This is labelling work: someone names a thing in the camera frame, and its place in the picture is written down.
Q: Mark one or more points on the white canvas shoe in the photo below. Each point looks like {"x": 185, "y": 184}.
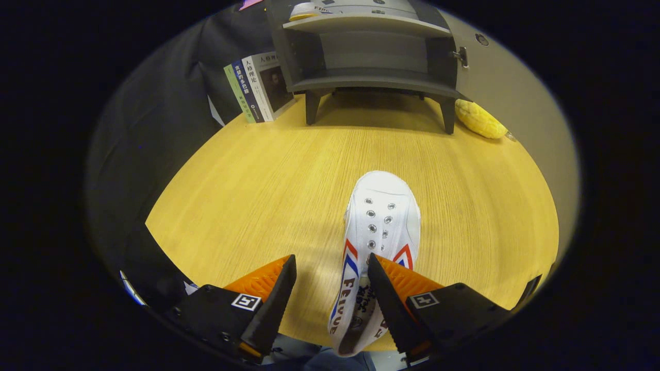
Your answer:
{"x": 381, "y": 216}
{"x": 304, "y": 11}

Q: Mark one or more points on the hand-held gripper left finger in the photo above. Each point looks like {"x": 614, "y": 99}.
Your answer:
{"x": 270, "y": 304}

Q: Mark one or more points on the black backdrop cloth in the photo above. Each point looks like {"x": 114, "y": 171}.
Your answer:
{"x": 154, "y": 129}

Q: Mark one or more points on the yellow fuzzy plush item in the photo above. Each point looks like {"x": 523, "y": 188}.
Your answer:
{"x": 479, "y": 119}

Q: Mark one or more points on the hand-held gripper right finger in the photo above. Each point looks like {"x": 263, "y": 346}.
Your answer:
{"x": 392, "y": 304}

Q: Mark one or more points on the green spine book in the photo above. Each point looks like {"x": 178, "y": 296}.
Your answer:
{"x": 238, "y": 93}

